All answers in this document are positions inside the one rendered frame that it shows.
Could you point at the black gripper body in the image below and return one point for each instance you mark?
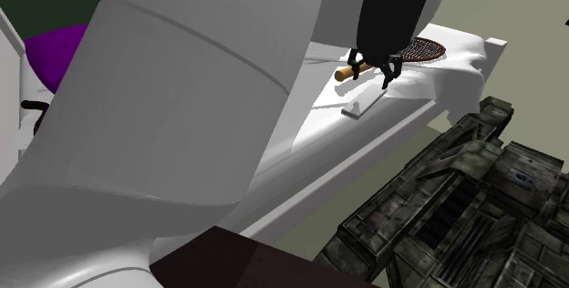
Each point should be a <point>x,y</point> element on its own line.
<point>381,51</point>

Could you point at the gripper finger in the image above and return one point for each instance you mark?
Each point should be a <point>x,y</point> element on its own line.
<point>393,68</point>
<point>355,62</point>

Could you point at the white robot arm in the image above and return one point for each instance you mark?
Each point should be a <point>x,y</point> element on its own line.
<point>169,114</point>

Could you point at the wooden racket with brown netting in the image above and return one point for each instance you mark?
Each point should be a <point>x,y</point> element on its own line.
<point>422,50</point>

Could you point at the white flat rectangular box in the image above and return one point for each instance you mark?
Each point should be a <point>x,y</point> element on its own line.
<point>362,105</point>

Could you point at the white bed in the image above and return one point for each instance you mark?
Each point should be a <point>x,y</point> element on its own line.
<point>351,145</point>

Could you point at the dark green metal crate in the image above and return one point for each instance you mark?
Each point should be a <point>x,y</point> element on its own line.
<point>449,216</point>

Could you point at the dark maroon robot stand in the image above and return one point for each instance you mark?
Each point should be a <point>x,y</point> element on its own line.
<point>231,262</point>

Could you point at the purple office chair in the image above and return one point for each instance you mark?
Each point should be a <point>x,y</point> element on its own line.
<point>53,56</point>

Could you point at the white cabinet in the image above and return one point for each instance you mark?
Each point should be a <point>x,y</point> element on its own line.
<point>9,100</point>

